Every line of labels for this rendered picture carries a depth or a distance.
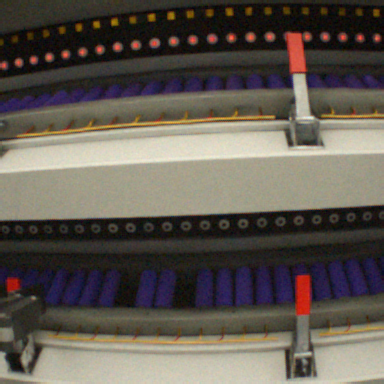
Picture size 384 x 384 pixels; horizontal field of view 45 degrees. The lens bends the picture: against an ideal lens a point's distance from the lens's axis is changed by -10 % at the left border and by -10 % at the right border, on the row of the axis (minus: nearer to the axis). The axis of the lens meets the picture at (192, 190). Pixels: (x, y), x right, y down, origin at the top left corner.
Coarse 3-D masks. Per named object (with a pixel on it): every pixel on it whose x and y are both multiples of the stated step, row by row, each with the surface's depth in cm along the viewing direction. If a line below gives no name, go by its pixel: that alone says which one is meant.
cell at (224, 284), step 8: (224, 272) 53; (232, 272) 53; (216, 280) 52; (224, 280) 51; (232, 280) 52; (216, 288) 51; (224, 288) 50; (232, 288) 51; (216, 296) 50; (224, 296) 49; (232, 296) 50; (216, 304) 48; (224, 304) 48; (232, 304) 49
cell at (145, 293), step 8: (144, 272) 54; (152, 272) 54; (144, 280) 52; (152, 280) 53; (144, 288) 51; (152, 288) 52; (136, 296) 51; (144, 296) 50; (152, 296) 51; (136, 304) 49; (144, 304) 49; (152, 304) 50
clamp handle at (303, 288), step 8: (296, 280) 41; (304, 280) 41; (296, 288) 41; (304, 288) 41; (296, 296) 41; (304, 296) 41; (296, 304) 41; (304, 304) 41; (296, 312) 41; (304, 312) 40; (304, 320) 40; (304, 328) 40; (304, 336) 40; (304, 344) 40; (296, 352) 40; (304, 352) 40
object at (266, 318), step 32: (64, 320) 47; (96, 320) 47; (128, 320) 46; (160, 320) 46; (192, 320) 46; (224, 320) 45; (256, 320) 45; (288, 320) 45; (320, 320) 45; (352, 320) 45
